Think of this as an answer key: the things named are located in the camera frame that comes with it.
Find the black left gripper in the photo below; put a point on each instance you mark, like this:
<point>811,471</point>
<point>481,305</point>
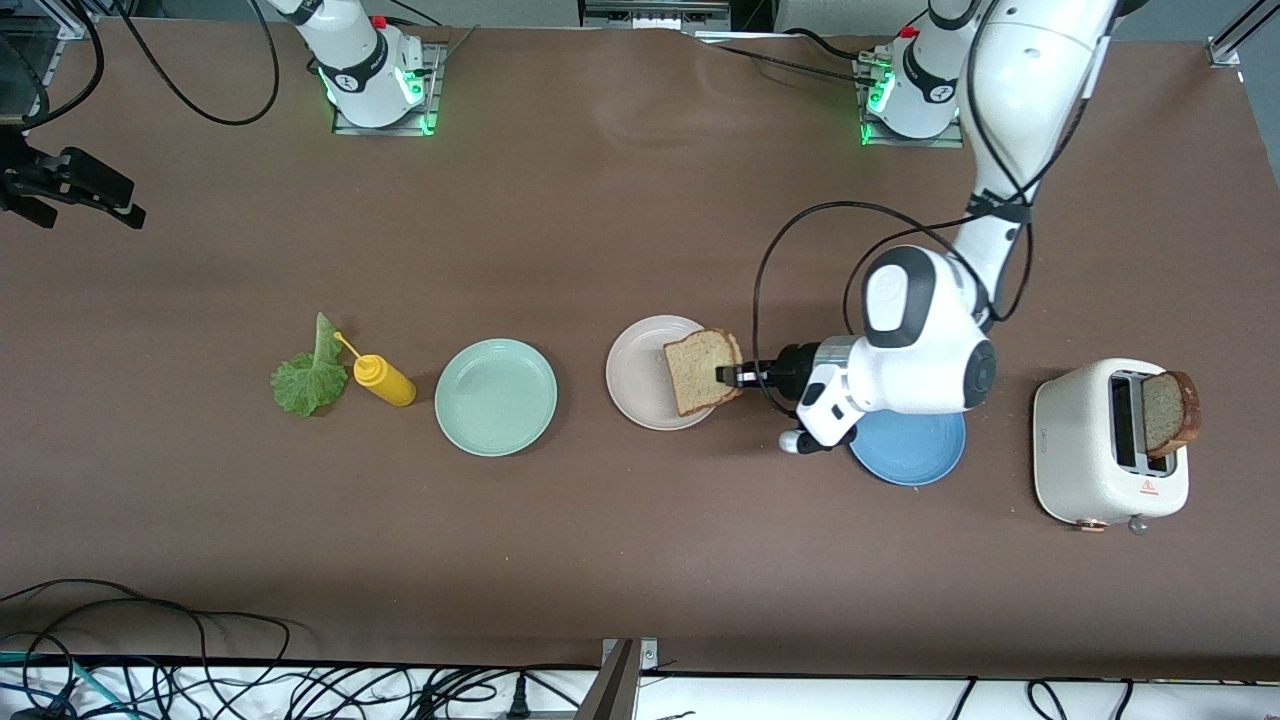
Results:
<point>796,367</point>

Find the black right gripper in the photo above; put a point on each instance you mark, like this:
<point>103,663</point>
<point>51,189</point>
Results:
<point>30,181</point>

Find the brown bread slice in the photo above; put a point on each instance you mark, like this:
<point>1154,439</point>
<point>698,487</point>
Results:
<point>1170,410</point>
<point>700,370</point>

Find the green lettuce leaf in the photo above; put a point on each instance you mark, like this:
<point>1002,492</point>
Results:
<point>305,385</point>

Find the yellow mustard squeeze bottle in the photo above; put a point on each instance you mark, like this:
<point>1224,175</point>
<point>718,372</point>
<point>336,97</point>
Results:
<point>385,380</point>

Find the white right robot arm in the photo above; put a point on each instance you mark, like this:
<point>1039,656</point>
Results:
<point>360,70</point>

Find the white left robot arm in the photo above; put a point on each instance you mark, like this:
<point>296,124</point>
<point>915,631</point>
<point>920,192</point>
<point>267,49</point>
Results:
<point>920,350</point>

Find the beige plate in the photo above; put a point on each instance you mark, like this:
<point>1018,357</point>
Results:
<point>635,370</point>

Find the blue plate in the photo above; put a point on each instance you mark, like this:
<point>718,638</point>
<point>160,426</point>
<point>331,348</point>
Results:
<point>920,455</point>

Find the mint green plate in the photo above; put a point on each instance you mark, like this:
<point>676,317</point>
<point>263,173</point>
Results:
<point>495,398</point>

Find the white two-slot toaster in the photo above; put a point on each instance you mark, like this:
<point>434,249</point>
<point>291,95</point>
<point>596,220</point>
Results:
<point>1075,450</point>

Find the black equipment box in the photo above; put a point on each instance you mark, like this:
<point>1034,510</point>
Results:
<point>655,12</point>

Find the black power plug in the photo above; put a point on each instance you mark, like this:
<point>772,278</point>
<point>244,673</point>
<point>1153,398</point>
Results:
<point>518,700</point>

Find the aluminium profile rail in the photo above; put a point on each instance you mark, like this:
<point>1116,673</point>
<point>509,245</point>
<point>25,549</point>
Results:
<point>1225,50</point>
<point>70,28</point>

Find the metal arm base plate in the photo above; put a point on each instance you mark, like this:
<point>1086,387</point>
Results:
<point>430,100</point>
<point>915,142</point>

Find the grey metal mount bracket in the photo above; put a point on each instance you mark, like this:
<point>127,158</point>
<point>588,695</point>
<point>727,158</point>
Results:
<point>615,690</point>

